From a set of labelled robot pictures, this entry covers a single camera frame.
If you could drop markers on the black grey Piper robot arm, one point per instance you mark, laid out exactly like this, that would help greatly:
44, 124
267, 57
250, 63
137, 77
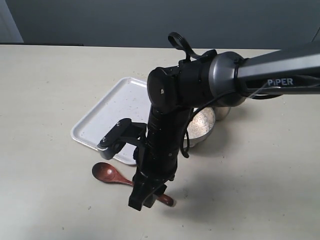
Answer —
225, 79

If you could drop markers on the white rectangular plastic tray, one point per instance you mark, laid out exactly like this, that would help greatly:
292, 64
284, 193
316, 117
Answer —
128, 98

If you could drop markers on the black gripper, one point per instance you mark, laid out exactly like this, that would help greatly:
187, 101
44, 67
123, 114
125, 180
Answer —
158, 157

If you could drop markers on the small steel cup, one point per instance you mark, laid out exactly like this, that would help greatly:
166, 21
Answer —
221, 113

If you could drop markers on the steel bowl of rice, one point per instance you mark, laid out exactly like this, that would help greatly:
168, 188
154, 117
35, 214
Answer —
201, 126

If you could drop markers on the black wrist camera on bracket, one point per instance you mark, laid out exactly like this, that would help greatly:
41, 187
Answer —
124, 132

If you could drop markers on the dark red wooden spoon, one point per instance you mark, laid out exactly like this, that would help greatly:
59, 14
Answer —
106, 173

